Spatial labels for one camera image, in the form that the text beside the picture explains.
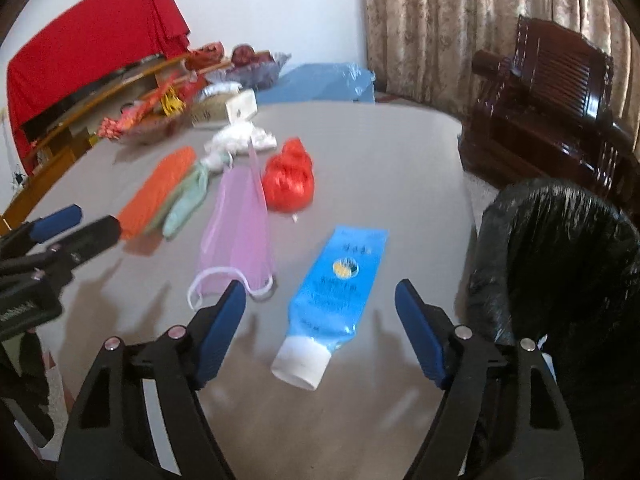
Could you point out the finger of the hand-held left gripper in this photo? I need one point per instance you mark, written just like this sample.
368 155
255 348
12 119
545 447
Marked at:
87 239
55 222

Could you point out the white tissue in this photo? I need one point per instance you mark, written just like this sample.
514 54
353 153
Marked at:
235 140

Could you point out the wooden cabinet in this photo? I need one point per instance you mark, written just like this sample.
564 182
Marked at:
52 162

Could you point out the black television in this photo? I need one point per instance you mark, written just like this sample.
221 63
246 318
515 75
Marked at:
75 105

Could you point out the grey covered table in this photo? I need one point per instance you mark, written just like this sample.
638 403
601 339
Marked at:
375 170

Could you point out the red plastic bag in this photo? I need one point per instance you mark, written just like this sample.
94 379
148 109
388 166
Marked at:
290 180

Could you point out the orange foam fruit net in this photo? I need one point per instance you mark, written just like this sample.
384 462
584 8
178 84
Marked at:
155 195

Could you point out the red cloth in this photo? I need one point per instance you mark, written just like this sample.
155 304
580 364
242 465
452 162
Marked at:
90 35

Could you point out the dark wooden armchair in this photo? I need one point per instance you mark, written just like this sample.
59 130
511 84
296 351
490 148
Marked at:
545 105

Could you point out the blue tube with white cap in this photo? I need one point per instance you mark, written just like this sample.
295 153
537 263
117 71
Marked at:
335 285

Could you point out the floral curtain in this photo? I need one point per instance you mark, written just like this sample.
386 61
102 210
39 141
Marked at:
450 20

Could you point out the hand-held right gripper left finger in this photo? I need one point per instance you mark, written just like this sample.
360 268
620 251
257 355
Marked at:
220 330

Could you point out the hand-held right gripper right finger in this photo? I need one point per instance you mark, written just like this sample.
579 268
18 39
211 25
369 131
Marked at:
420 330

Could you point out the pile of red packets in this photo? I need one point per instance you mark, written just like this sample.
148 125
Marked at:
150 105

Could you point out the tissue box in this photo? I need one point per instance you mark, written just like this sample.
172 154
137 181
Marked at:
220 110

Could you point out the green face mask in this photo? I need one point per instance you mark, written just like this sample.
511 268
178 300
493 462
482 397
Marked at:
187 205

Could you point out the red apple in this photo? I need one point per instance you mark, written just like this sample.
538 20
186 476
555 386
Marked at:
244 55

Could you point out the trash bin with black bag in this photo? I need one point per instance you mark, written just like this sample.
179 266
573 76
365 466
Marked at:
560 285

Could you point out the glass fruit bowl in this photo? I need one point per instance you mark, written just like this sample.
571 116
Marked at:
260 72

